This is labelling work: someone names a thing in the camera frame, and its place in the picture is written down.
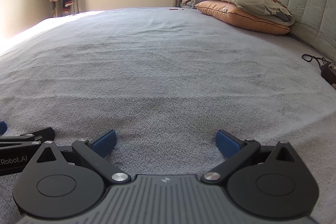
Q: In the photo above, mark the dark brown garment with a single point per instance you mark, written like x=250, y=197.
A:
x=329, y=73

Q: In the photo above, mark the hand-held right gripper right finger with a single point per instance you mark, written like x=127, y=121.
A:
x=227, y=144

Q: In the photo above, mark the grey bed blanket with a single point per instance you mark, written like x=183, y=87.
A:
x=157, y=69

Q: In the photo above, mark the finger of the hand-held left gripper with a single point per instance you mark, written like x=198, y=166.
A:
x=2, y=128
x=39, y=134

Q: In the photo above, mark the grey printed pillow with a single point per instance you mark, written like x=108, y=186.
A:
x=257, y=2

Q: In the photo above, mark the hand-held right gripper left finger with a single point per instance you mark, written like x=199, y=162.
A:
x=106, y=142

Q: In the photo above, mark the orange pillow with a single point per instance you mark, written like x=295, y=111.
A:
x=236, y=18

